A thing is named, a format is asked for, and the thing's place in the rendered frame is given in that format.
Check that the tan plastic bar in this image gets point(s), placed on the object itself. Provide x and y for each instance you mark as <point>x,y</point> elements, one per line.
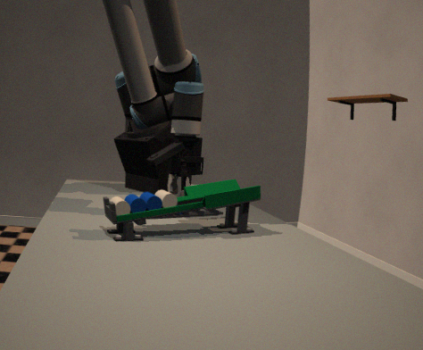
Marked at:
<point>168,199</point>
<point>122,207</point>

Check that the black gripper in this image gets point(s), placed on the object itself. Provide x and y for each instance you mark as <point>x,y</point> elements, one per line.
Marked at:
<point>186,162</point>

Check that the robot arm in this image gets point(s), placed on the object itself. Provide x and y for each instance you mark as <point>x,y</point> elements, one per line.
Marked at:
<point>172,80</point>

